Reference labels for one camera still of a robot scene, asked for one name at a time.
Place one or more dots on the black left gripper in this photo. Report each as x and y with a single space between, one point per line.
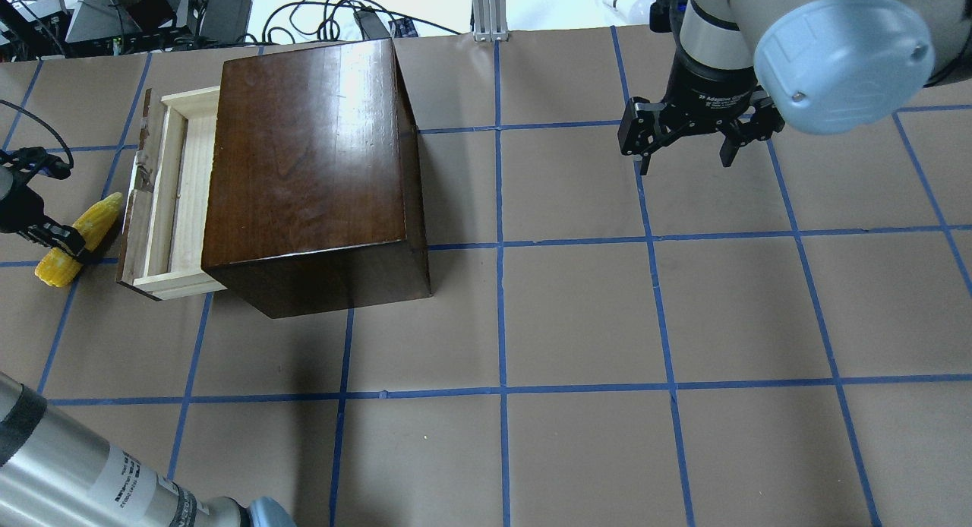
17 206

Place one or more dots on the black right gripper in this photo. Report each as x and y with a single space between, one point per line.
711 92

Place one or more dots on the yellow corn cob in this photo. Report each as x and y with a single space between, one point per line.
58 270

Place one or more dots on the wooden drawer with white handle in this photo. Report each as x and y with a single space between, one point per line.
162 239

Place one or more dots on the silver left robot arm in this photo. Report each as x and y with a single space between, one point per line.
56 471

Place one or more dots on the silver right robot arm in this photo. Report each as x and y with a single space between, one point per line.
831 65

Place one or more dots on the dark wooden drawer box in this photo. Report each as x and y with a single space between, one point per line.
315 200

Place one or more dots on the black power adapter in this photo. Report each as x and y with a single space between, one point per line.
225 21

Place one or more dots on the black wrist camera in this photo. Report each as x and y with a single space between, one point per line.
666 16

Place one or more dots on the aluminium frame post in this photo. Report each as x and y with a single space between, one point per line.
489 21

